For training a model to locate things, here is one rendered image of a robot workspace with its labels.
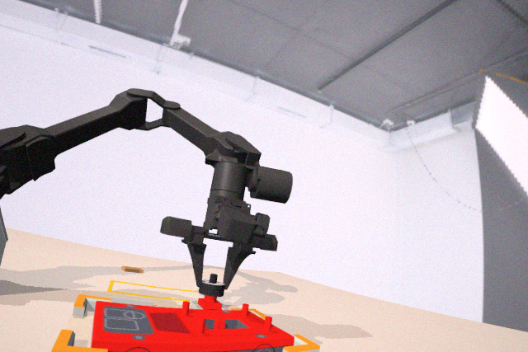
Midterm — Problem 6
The small wooden block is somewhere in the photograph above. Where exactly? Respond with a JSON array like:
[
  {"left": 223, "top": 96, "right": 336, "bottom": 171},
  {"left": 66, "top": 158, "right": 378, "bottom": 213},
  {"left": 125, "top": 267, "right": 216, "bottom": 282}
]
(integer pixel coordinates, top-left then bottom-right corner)
[{"left": 121, "top": 266, "right": 143, "bottom": 273}]

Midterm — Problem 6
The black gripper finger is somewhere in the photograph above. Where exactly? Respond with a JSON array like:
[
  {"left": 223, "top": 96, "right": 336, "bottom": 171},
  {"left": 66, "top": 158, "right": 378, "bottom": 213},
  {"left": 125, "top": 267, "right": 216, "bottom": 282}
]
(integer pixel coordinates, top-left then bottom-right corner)
[
  {"left": 223, "top": 246, "right": 256, "bottom": 289},
  {"left": 181, "top": 239, "right": 207, "bottom": 288}
]

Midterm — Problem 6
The black and white toy wheel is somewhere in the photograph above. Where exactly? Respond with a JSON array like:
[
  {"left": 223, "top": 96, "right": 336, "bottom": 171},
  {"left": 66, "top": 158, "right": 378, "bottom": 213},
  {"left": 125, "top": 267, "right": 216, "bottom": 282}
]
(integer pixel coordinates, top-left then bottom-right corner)
[{"left": 198, "top": 279, "right": 225, "bottom": 298}]

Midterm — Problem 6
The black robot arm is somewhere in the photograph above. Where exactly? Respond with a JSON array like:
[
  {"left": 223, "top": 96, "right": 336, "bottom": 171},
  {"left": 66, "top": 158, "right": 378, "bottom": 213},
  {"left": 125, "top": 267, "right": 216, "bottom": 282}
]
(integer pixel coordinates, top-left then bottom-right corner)
[{"left": 0, "top": 88, "right": 293, "bottom": 244}]

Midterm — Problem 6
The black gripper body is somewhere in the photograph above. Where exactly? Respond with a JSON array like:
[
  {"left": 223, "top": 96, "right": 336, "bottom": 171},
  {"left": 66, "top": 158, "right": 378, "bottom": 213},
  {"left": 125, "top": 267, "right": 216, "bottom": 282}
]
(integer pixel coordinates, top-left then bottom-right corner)
[{"left": 160, "top": 190, "right": 278, "bottom": 251}]

